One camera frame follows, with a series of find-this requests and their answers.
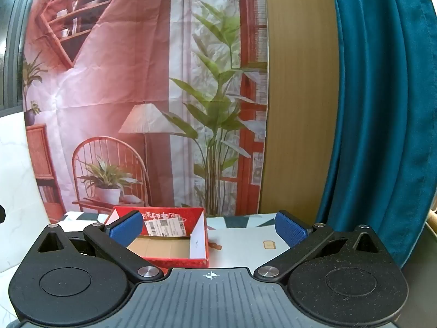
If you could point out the teal curtain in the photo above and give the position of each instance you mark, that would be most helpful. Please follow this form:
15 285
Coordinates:
375 109

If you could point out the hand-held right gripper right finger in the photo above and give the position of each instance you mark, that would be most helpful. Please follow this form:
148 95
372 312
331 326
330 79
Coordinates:
290 229

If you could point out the white printed tablecloth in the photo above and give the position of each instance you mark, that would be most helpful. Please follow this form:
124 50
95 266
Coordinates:
239 246

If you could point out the light wooden panel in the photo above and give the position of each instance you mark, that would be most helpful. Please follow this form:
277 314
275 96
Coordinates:
300 92

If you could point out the printed room scene backdrop cloth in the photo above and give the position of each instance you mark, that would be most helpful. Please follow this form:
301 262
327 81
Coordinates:
119 75

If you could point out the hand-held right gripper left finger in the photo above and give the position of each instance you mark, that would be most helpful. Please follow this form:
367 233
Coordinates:
127 228

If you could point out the dark window with grey frame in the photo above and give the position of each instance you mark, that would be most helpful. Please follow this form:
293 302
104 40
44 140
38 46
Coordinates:
13 41

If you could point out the red strawberry cardboard box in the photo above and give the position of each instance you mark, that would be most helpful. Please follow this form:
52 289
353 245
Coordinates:
177 263

